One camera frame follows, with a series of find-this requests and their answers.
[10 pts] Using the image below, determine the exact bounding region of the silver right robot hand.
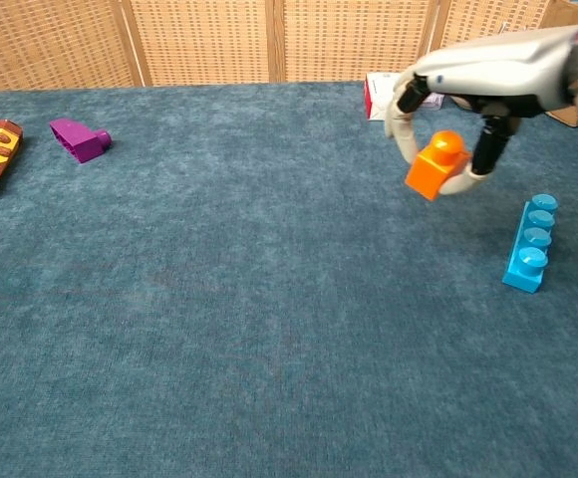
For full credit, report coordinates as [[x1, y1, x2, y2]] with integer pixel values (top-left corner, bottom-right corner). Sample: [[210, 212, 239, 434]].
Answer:
[[384, 24, 578, 197]]

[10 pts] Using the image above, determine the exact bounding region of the orange toy block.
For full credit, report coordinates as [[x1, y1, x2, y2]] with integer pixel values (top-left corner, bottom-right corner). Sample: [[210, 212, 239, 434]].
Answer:
[[404, 129, 472, 202]]

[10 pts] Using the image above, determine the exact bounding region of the blue four-stud toy block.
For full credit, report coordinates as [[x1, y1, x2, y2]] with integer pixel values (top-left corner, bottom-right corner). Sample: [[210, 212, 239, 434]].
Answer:
[[501, 192, 559, 294]]

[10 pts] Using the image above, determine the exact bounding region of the purple toy block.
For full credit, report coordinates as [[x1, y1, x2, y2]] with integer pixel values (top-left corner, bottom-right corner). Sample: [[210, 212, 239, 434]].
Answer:
[[49, 118, 114, 165]]

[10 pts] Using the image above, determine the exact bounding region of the brown cardboard box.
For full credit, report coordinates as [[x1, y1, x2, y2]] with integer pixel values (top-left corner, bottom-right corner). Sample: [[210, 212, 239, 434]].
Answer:
[[540, 0, 578, 129]]

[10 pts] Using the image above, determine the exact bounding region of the white and red carton box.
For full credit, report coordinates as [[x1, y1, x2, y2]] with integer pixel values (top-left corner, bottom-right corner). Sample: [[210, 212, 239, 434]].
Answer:
[[364, 72, 404, 122]]

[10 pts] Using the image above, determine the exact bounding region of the woven bamboo folding screen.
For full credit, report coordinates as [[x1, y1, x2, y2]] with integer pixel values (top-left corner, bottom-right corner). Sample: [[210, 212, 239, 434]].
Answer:
[[0, 0, 564, 92]]

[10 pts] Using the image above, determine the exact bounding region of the teal blue table cloth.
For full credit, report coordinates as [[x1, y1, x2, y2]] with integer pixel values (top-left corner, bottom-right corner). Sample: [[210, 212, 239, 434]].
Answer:
[[0, 79, 578, 478]]

